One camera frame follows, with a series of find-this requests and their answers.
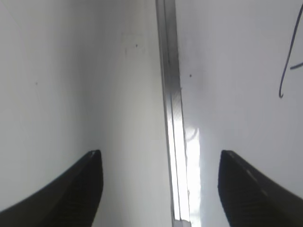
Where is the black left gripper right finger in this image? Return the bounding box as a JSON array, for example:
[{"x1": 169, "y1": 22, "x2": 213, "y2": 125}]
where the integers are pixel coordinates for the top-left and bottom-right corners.
[{"x1": 218, "y1": 150, "x2": 303, "y2": 227}]

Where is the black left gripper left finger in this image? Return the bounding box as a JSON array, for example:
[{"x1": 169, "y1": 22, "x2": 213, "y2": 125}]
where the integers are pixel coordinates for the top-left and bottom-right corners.
[{"x1": 0, "y1": 150, "x2": 103, "y2": 227}]

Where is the white board with aluminium frame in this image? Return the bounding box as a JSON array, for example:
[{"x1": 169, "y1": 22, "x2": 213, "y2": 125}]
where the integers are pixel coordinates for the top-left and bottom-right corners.
[{"x1": 156, "y1": 0, "x2": 303, "y2": 227}]

